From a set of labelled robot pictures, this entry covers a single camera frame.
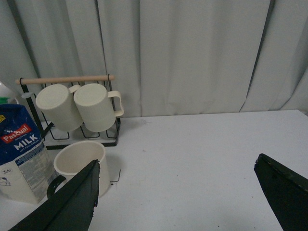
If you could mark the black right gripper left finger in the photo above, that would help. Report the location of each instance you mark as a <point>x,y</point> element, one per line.
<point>70,208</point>

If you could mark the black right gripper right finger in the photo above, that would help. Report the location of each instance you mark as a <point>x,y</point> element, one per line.
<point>286,192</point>

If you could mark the cream mug black handle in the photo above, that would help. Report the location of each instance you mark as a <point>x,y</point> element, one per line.
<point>79,161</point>

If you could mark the blue white milk carton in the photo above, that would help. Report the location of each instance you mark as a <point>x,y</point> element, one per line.
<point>26,169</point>

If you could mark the cream ribbed mug right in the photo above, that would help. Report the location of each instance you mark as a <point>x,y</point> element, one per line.
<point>95,106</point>

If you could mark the cream ribbed mug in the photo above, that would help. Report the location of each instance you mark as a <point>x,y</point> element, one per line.
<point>57,103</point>
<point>95,106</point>

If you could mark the cream ribbed mug left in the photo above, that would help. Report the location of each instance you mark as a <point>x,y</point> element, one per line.
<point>57,103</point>

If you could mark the green capped bottle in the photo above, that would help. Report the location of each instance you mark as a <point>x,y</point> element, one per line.
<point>8,95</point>

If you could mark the grey curtain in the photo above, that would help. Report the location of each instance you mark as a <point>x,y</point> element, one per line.
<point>169,57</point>

